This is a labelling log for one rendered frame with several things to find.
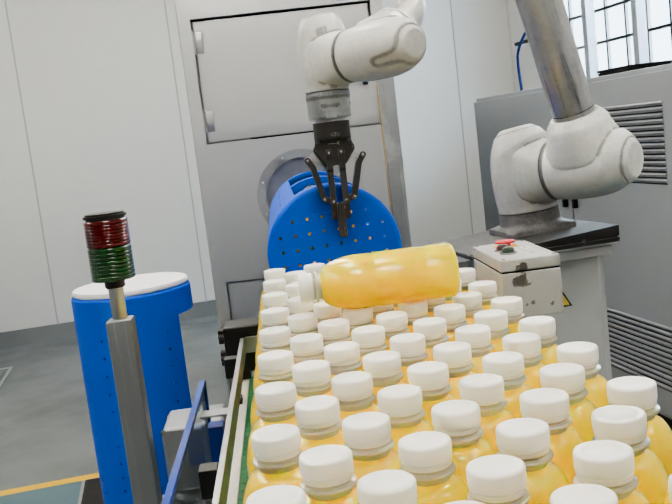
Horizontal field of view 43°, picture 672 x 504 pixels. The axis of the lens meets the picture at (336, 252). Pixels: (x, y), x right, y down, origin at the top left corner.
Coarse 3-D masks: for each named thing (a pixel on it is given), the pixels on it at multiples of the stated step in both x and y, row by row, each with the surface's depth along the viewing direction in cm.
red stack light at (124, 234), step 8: (88, 224) 124; (96, 224) 123; (104, 224) 123; (112, 224) 124; (120, 224) 125; (88, 232) 124; (96, 232) 124; (104, 232) 123; (112, 232) 124; (120, 232) 125; (128, 232) 126; (88, 240) 124; (96, 240) 124; (104, 240) 124; (112, 240) 124; (120, 240) 125; (128, 240) 126; (88, 248) 125; (96, 248) 124
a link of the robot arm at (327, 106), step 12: (312, 96) 171; (324, 96) 170; (336, 96) 170; (348, 96) 172; (312, 108) 172; (324, 108) 170; (336, 108) 170; (348, 108) 172; (312, 120) 173; (324, 120) 172; (336, 120) 172
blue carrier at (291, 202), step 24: (288, 192) 207; (312, 192) 178; (336, 192) 179; (360, 192) 179; (288, 216) 179; (312, 216) 179; (360, 216) 180; (384, 216) 180; (288, 240) 179; (312, 240) 180; (336, 240) 180; (360, 240) 180; (384, 240) 181; (288, 264) 180
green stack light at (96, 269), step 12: (96, 252) 124; (108, 252) 124; (120, 252) 125; (96, 264) 124; (108, 264) 124; (120, 264) 125; (132, 264) 127; (96, 276) 125; (108, 276) 124; (120, 276) 125; (132, 276) 126
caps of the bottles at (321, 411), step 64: (384, 320) 105; (448, 320) 105; (320, 384) 86; (576, 384) 74; (640, 384) 69; (256, 448) 67; (320, 448) 63; (448, 448) 62; (512, 448) 62; (576, 448) 58
